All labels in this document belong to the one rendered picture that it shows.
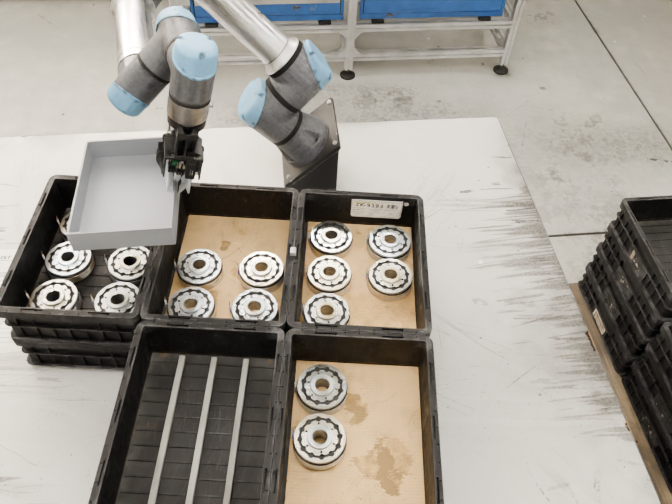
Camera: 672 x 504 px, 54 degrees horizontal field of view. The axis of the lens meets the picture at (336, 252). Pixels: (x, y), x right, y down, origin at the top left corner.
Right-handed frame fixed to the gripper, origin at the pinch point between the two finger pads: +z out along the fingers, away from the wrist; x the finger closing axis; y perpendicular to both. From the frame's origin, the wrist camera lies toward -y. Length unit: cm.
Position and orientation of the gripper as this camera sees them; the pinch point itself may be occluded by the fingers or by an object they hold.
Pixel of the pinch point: (176, 184)
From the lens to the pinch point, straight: 141.9
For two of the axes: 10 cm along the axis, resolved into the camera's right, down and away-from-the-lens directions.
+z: -2.8, 6.4, 7.1
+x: 9.5, 0.5, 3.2
